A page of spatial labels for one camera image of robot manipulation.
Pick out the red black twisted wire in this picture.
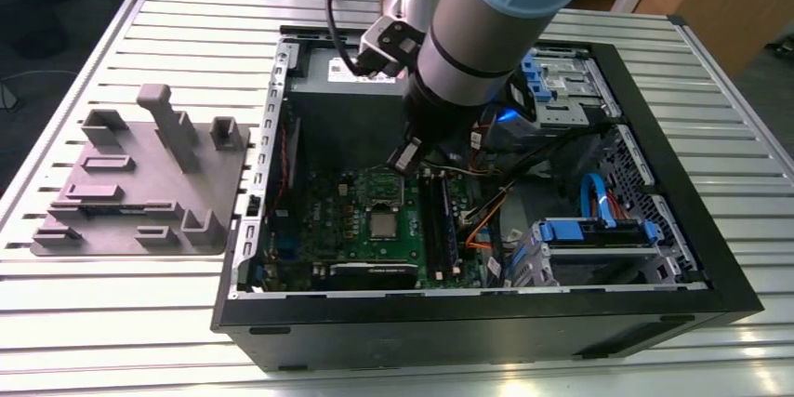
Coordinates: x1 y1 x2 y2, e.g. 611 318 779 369
276 117 296 203

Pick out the green motherboard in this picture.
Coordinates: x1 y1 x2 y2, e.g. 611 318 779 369
256 166 491 291

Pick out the CPU socket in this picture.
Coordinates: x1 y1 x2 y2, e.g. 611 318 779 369
363 207 408 244

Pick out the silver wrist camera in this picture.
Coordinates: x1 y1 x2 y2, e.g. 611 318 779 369
359 15 428 78

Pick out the metal drive cage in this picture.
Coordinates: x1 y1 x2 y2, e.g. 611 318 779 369
480 46 622 150

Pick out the metal disk bay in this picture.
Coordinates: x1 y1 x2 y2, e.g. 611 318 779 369
504 218 708 287

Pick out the wooden cabinet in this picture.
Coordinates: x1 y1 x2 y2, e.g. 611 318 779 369
635 0 794 78

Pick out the blue plastic drive bracket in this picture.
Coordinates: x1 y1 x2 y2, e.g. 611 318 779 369
520 55 555 103

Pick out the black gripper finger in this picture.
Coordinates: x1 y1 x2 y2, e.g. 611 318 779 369
383 136 427 179

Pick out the silver CPU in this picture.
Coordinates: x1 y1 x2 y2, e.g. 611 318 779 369
365 210 403 239

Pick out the black PC case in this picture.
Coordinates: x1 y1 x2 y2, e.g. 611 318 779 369
209 24 766 373

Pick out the grey power supply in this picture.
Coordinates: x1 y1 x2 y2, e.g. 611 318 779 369
285 46 415 161

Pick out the blue wire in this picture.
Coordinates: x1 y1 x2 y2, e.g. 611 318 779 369
579 172 622 229

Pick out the green RAM stick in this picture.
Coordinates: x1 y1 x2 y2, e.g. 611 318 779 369
52 202 176 218

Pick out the white black wire bundle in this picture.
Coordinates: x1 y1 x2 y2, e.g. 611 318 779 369
427 154 498 178

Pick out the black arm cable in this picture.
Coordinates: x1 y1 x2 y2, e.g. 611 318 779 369
324 0 375 75

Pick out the black graphics card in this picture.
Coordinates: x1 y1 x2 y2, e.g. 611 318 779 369
312 259 421 291

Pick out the grey parts rack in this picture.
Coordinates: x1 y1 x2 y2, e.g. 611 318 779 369
28 83 253 258

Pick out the black RAM slot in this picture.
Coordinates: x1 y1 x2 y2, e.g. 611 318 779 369
432 172 458 280
425 172 450 280
417 172 443 280

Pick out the blue disk carrier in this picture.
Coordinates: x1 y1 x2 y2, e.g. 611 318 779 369
534 218 660 249

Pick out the orange wire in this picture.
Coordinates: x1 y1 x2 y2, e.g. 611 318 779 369
462 210 499 250

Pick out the black case fan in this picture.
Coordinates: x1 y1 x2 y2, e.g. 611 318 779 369
269 154 311 231

